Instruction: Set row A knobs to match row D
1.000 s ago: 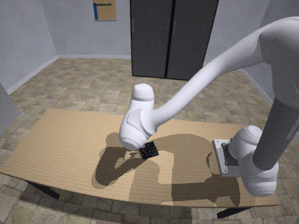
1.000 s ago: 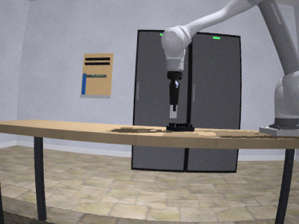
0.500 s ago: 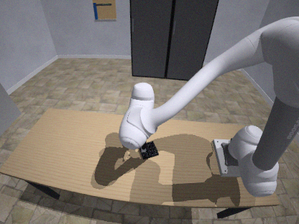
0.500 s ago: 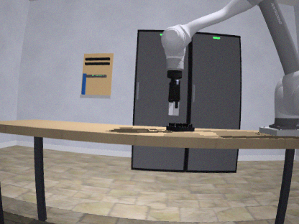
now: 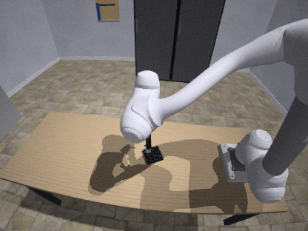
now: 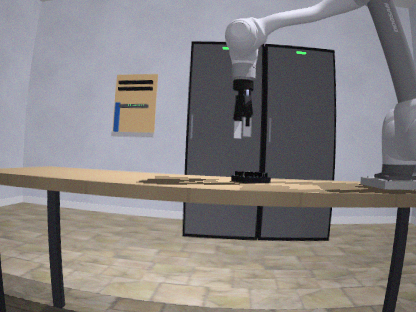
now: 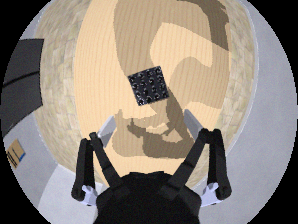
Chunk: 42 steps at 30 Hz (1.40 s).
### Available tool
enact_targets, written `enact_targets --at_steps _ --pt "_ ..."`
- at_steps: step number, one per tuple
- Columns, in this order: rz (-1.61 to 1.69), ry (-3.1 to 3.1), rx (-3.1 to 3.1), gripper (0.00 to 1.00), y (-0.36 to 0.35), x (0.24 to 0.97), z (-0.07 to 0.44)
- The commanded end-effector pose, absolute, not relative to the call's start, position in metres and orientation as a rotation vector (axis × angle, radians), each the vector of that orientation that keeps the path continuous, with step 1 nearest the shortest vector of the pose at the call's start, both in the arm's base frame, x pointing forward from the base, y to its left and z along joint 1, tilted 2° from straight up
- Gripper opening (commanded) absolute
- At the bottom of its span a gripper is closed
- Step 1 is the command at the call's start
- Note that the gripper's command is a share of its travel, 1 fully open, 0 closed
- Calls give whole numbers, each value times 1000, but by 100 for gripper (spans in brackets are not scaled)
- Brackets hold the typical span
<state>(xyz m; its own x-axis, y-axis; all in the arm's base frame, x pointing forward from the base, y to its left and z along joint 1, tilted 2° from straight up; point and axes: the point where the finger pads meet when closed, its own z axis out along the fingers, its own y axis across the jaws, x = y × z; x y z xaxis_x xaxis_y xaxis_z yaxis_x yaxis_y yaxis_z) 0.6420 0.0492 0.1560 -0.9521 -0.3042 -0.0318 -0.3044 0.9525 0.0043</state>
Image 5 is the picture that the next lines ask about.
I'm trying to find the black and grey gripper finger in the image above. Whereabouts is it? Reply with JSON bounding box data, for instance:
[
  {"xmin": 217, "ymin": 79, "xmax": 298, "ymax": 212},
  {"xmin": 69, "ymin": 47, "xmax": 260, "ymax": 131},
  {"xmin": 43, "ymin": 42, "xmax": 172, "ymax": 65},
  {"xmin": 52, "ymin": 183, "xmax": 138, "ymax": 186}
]
[{"xmin": 144, "ymin": 134, "xmax": 152, "ymax": 153}]

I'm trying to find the black knob box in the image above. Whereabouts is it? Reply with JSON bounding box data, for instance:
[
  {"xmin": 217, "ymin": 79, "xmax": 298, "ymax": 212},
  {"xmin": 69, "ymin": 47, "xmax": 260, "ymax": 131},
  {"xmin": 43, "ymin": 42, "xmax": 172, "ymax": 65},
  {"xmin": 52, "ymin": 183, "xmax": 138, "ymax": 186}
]
[{"xmin": 143, "ymin": 145, "xmax": 164, "ymax": 165}]

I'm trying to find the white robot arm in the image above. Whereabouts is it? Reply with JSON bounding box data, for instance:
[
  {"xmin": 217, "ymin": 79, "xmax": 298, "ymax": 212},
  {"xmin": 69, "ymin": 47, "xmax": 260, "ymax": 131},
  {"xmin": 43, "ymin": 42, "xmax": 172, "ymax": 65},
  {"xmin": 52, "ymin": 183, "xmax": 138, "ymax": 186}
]
[{"xmin": 120, "ymin": 19, "xmax": 308, "ymax": 204}]

